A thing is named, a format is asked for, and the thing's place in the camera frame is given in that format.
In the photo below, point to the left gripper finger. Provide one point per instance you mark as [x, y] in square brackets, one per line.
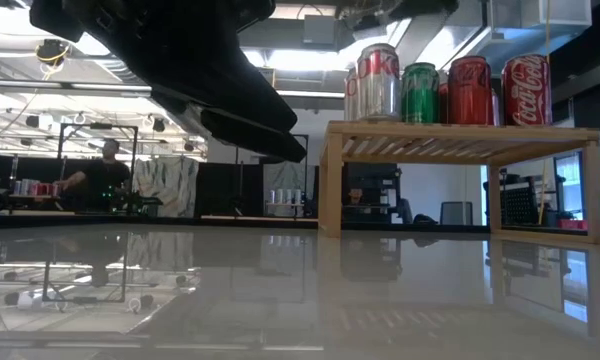
[220, 85]
[260, 142]

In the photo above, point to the green Sprite can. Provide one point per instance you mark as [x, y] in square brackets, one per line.
[420, 95]

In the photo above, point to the wooden slatted shelf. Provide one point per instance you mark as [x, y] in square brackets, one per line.
[455, 132]

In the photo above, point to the patterned cloth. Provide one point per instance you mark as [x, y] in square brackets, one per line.
[285, 175]
[170, 185]

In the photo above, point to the black partition panel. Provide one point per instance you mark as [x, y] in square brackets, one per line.
[225, 190]

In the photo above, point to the long ceiling light bar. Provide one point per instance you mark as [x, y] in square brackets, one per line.
[80, 87]

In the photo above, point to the black round ceiling device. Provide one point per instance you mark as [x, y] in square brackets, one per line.
[51, 50]

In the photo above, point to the black machine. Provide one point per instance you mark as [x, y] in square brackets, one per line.
[370, 185]

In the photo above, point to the person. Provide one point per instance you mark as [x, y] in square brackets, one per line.
[105, 175]

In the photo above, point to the grey bin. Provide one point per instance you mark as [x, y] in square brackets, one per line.
[456, 214]

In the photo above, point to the black pegboard rack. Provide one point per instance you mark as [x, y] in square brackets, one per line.
[520, 205]

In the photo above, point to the red box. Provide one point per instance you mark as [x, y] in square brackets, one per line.
[574, 224]

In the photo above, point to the black rig frame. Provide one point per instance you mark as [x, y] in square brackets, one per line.
[80, 126]

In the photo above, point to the silver air duct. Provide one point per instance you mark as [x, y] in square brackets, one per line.
[520, 30]

